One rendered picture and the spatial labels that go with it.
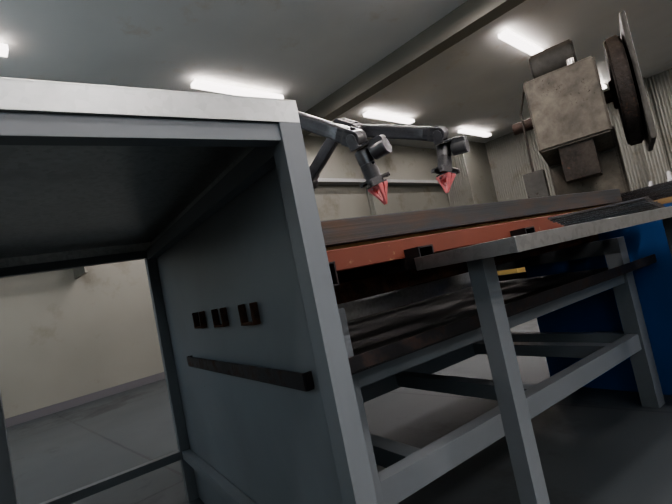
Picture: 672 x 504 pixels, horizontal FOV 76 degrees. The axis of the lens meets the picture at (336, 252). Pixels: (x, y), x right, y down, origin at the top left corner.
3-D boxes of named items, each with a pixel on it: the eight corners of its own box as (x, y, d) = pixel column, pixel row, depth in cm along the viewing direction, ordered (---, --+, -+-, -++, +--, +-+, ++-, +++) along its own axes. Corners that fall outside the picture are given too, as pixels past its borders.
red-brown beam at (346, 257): (625, 215, 175) (622, 201, 176) (295, 279, 87) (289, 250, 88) (602, 220, 183) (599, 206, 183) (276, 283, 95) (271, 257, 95)
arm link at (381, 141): (354, 134, 155) (343, 137, 148) (381, 118, 148) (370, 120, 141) (369, 164, 156) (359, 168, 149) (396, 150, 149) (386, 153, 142)
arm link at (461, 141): (437, 129, 179) (431, 131, 172) (464, 121, 173) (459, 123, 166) (444, 157, 182) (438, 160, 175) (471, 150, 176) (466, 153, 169)
